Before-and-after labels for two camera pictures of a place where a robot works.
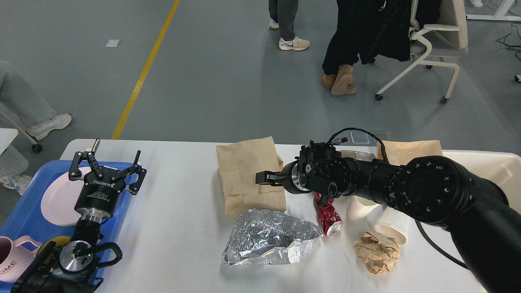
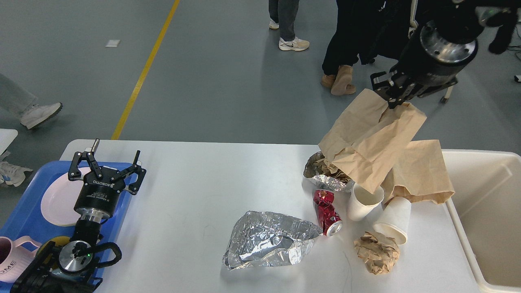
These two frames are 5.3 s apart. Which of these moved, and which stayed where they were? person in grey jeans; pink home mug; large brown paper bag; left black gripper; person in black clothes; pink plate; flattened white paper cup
Moved: large brown paper bag
Stayed: person in grey jeans; pink plate; person in black clothes; left black gripper; pink home mug; flattened white paper cup
